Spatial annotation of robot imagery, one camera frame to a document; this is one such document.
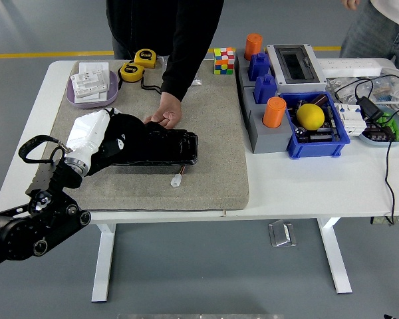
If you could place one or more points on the person's left hand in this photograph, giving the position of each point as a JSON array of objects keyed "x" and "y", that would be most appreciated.
[{"x": 170, "y": 111}]

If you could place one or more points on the blue plastic bin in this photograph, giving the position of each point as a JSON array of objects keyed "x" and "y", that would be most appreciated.
[{"x": 316, "y": 149}]

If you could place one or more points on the blue block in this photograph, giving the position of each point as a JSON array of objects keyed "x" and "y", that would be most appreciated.
[
  {"x": 265, "y": 89},
  {"x": 259, "y": 66}
]

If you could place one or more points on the metal floor plate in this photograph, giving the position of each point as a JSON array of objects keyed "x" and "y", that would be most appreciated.
[{"x": 282, "y": 234}]

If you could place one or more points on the small clear plastic bag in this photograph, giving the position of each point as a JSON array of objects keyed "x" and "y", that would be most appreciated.
[{"x": 197, "y": 82}]

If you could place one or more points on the person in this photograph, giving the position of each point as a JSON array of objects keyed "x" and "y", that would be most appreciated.
[
  {"x": 143, "y": 23},
  {"x": 375, "y": 33}
]

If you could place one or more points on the brown cylinder part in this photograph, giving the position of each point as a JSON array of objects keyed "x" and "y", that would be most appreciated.
[{"x": 319, "y": 99}]

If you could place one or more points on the person's hand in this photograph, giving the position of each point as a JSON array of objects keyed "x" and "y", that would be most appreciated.
[{"x": 350, "y": 3}]

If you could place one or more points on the grey holder block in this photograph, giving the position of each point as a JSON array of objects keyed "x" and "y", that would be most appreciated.
[
  {"x": 242, "y": 74},
  {"x": 269, "y": 139}
]

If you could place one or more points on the glossy black panel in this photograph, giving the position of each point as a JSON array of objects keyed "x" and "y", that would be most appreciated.
[{"x": 173, "y": 149}]

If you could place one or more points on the yellow ball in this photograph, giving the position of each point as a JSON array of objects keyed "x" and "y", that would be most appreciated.
[{"x": 311, "y": 116}]

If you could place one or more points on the black rag with red tag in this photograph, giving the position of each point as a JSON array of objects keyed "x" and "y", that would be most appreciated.
[{"x": 129, "y": 128}]

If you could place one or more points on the clear bags of small parts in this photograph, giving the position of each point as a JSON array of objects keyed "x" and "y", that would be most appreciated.
[{"x": 382, "y": 88}]

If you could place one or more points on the green plastic part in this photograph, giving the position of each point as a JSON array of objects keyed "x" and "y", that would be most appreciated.
[{"x": 394, "y": 124}]

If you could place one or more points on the multicolour puzzle cube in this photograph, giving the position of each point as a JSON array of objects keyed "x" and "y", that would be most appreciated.
[{"x": 224, "y": 61}]

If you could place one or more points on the white circuit breaker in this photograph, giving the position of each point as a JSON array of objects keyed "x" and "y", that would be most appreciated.
[{"x": 350, "y": 121}]

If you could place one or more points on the orange cylinder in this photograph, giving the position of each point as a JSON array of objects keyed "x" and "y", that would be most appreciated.
[
  {"x": 253, "y": 46},
  {"x": 274, "y": 113}
]

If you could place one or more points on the white switch plate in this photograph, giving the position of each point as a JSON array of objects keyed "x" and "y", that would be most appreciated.
[
  {"x": 93, "y": 67},
  {"x": 96, "y": 97}
]

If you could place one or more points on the white power strip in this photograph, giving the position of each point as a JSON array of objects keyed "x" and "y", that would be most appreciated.
[{"x": 349, "y": 66}]

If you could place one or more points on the purple tray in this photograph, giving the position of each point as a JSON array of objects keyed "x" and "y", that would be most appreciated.
[{"x": 112, "y": 96}]

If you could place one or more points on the black terminal blocks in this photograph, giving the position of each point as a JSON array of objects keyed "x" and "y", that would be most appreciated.
[{"x": 379, "y": 134}]

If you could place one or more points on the white socket module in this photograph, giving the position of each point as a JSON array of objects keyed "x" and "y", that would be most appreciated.
[{"x": 89, "y": 83}]

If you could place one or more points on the yellow tape measure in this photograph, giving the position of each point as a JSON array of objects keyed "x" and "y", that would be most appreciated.
[{"x": 131, "y": 71}]

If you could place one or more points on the person's left forearm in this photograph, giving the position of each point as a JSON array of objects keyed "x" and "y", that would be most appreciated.
[{"x": 181, "y": 73}]

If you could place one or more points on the yellow tape measure 5m print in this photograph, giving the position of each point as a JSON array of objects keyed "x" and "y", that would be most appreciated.
[{"x": 145, "y": 58}]

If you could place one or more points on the white table leg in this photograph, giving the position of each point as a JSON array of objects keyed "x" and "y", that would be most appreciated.
[
  {"x": 103, "y": 262},
  {"x": 336, "y": 259}
]

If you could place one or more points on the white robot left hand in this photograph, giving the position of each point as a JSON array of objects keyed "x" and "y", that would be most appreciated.
[{"x": 86, "y": 133}]

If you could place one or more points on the grey-brown mat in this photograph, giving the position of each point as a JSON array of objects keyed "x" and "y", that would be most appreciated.
[{"x": 212, "y": 149}]

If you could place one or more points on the grey electrical enclosure box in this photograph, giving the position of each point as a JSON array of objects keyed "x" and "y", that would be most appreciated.
[{"x": 296, "y": 84}]

